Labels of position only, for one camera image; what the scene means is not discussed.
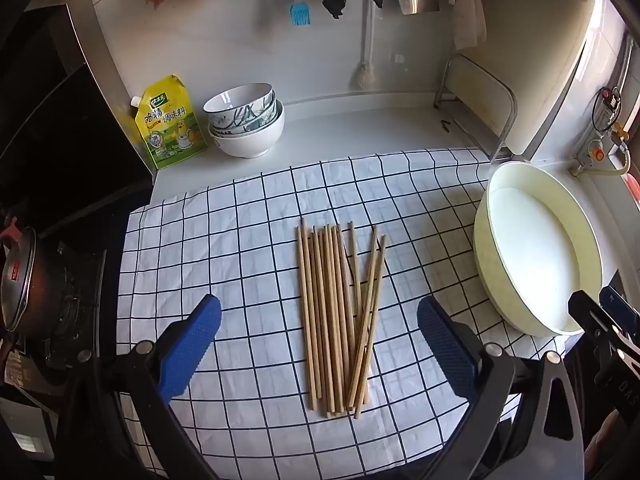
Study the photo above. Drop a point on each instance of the pile of wooden chopsticks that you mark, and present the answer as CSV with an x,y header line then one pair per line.
x,y
325,310

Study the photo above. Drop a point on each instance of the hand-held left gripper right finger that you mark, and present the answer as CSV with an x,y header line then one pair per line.
x,y
442,340

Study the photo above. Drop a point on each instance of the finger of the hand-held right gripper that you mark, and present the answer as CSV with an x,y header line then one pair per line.
x,y
587,317
612,300

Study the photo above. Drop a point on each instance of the white hanging towel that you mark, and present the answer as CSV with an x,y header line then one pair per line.
x,y
470,20

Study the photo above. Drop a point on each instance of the yellow seasoning pouch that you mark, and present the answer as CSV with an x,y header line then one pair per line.
x,y
170,130

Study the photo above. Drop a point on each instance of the patterned ceramic bowl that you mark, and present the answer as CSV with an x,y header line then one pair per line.
x,y
245,121
235,97

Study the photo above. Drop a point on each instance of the person's right hand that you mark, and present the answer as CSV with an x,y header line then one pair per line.
x,y
602,447

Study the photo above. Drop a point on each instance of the white round basin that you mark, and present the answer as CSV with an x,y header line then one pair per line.
x,y
530,240

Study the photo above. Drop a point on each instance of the metal board rack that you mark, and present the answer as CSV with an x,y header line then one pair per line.
x,y
504,130

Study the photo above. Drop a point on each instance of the dark cooking pot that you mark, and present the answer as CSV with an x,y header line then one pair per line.
x,y
17,280

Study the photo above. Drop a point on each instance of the metal gas pipe with valves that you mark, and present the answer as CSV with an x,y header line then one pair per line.
x,y
597,152

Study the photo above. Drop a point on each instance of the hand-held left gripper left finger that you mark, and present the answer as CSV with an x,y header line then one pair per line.
x,y
197,332

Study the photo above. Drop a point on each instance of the white cutting board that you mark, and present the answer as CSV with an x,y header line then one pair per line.
x,y
540,60

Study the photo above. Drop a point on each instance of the black checked white cloth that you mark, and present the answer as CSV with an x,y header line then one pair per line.
x,y
240,240

